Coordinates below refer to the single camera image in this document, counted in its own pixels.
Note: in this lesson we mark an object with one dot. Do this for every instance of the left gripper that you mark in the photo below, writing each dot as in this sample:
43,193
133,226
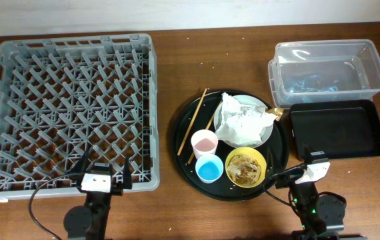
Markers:
80,165

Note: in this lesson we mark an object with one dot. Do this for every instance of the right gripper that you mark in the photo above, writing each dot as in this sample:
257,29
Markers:
287,177

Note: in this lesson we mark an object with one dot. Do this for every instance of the yellow bowl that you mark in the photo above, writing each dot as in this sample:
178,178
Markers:
254,154

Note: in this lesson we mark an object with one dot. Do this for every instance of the food scraps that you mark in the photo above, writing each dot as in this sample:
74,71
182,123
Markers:
244,170

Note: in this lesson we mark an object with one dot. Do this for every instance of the gold snack wrapper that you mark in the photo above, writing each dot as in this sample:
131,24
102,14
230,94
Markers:
277,112

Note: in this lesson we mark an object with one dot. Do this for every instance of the white napkin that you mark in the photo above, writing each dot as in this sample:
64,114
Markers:
242,124

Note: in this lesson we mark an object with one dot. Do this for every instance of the pink cup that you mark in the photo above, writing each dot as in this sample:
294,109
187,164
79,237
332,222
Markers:
204,142

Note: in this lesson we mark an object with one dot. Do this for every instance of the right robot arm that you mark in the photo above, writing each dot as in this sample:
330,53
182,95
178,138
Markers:
321,213

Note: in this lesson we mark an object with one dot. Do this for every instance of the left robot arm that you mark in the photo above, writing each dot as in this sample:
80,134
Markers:
89,221

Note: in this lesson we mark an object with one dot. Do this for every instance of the grey dishwasher rack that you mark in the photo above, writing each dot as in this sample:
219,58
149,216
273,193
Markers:
62,98

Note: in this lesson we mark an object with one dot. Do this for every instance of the round black tray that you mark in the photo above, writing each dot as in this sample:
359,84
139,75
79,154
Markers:
223,188

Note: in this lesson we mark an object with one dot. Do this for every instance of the black rectangular tray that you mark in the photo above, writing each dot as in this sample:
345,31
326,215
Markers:
342,129

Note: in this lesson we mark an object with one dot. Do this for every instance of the grey ceramic plate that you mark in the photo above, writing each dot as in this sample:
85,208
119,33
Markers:
245,100

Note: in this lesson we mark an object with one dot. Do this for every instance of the blue cup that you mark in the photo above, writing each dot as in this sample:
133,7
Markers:
209,168

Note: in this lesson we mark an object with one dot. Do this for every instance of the right wooden chopstick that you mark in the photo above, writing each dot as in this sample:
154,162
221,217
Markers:
207,128

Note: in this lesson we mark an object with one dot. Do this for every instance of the wooden chopstick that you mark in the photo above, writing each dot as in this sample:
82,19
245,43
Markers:
192,122
207,128

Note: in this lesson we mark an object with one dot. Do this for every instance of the left wooden chopstick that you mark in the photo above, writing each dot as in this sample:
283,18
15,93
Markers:
192,122

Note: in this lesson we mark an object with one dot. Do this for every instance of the clear plastic bin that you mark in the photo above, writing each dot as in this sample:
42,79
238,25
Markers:
324,71

